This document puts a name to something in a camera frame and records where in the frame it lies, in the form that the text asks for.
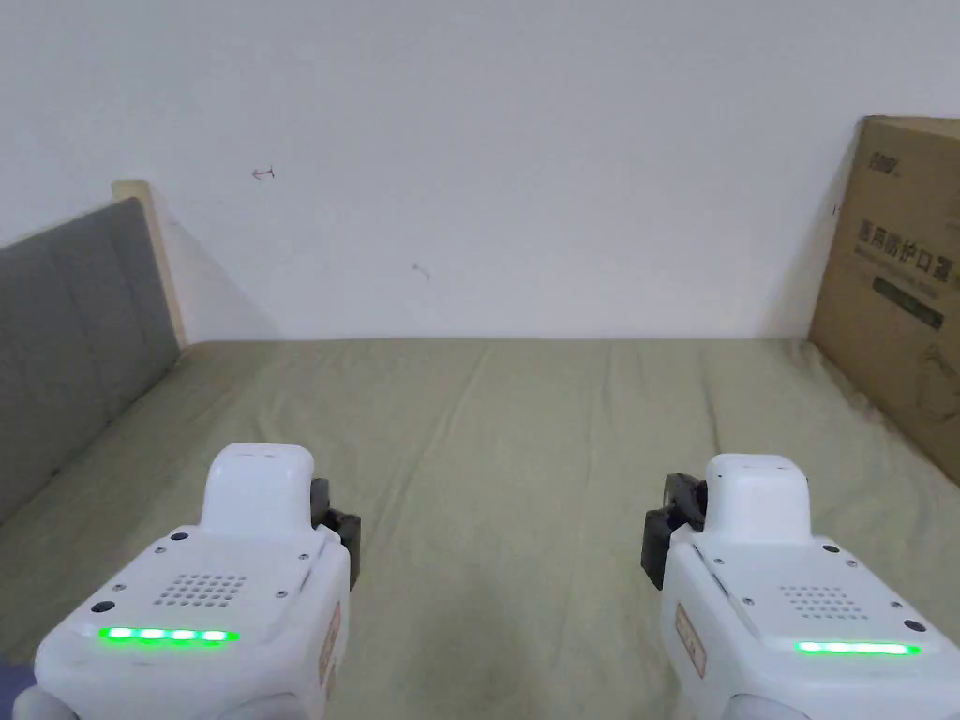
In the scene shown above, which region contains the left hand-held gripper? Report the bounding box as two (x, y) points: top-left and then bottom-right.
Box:
(33, 442), (362, 720)

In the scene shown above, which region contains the bed with pale green sheet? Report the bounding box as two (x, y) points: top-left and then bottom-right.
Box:
(0, 336), (960, 720)

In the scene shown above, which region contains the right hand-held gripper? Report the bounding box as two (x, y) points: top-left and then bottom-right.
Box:
(639, 452), (960, 720)

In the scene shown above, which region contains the brown cardboard carton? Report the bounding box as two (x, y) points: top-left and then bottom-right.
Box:
(807, 114), (960, 487)

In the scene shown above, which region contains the grey padded headboard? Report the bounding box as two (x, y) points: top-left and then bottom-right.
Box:
(0, 179), (188, 528)

